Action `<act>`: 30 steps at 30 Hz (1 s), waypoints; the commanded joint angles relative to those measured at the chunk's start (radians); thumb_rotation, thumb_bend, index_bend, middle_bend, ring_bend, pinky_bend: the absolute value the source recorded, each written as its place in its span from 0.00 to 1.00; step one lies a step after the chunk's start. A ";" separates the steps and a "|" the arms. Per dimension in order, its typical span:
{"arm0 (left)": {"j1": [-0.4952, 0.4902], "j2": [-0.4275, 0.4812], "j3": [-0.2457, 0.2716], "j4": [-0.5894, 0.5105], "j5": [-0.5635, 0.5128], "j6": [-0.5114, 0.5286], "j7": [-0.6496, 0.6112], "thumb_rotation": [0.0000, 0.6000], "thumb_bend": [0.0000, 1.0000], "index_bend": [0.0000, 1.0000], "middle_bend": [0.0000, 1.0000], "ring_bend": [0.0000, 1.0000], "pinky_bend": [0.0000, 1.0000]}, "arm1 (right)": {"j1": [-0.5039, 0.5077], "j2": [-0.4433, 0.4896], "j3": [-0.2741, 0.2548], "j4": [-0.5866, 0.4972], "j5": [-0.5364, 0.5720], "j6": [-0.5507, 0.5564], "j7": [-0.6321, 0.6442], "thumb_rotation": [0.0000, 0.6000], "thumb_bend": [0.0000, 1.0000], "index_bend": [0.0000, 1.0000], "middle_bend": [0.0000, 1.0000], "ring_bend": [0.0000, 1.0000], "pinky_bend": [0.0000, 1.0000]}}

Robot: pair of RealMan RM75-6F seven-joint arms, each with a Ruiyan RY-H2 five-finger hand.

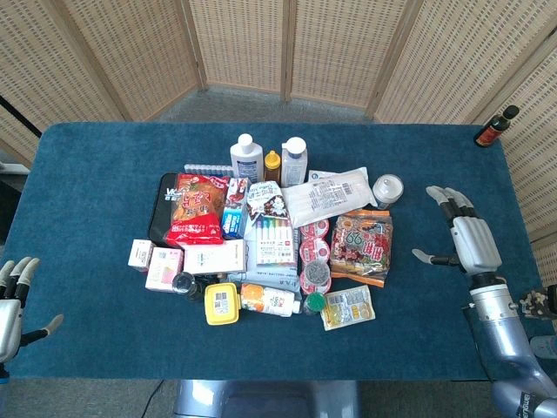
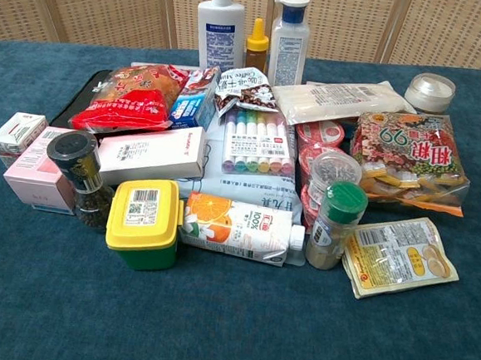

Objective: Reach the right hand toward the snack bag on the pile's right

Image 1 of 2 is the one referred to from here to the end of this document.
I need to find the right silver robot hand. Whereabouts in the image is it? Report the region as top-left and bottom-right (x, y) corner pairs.
(411, 185), (507, 288)

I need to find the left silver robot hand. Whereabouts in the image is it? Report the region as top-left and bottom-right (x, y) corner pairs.
(0, 257), (64, 365)

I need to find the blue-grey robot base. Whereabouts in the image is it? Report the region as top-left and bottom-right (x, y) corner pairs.
(172, 379), (361, 418)

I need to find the orange transparent snack bag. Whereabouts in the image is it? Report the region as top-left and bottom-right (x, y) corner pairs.
(329, 209), (394, 288)

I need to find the red snack bag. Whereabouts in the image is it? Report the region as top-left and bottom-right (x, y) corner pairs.
(164, 173), (230, 246)

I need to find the blue table cloth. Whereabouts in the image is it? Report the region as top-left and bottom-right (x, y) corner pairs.
(0, 122), (557, 382)

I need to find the black white studded object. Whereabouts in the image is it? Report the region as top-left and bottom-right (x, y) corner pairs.
(518, 284), (557, 322)

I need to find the clear round jar white lid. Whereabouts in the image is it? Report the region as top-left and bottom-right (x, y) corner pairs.
(372, 173), (405, 211)

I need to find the dark sauce bottle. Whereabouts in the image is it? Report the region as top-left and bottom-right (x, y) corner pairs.
(473, 104), (520, 149)

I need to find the small white pink box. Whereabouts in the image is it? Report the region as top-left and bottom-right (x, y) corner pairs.
(127, 239), (155, 273)

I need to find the yellow pill sachet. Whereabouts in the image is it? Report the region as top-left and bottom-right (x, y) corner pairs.
(319, 285), (377, 332)

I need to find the white plastic packet with barcode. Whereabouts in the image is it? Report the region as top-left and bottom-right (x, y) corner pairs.
(281, 166), (379, 230)

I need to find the red-white cup pack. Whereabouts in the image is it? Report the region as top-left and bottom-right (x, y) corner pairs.
(299, 219), (332, 293)

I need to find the steel wool scrubber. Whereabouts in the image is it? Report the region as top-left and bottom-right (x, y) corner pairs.
(303, 261), (330, 286)

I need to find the small green lid jar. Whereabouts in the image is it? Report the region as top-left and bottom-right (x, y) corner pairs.
(303, 292), (327, 317)

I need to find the dark glass jar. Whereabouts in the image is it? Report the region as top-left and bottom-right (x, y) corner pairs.
(171, 271), (205, 304)

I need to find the clear bottle with blue-white cap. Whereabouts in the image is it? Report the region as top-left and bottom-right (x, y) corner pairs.
(280, 136), (309, 189)

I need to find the coloured marker pen set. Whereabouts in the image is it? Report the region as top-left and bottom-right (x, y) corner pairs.
(253, 216), (299, 269)

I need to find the white rectangular box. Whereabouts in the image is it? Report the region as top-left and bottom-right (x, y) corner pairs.
(183, 239), (249, 276)

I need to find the white patterned snack pouch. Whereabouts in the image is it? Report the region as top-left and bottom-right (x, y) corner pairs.
(245, 180), (292, 228)

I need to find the orange juice bottle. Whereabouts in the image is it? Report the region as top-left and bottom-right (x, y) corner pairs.
(239, 282), (302, 319)

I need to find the yellow lid container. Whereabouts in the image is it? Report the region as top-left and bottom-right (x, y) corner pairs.
(204, 282), (242, 327)

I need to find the amber bottle with yellow cap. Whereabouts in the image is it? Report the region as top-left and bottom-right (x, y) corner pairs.
(263, 150), (281, 183)

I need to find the grey battery strip pack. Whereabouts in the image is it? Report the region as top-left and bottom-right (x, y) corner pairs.
(184, 163), (234, 178)

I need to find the blue and red toothpaste box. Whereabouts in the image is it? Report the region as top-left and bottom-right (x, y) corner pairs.
(220, 177), (250, 240)

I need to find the white bottle with white cap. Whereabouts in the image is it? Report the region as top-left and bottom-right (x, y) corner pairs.
(230, 133), (265, 185)

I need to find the woven folding screen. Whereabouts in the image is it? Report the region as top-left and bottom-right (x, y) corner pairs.
(0, 0), (557, 288)

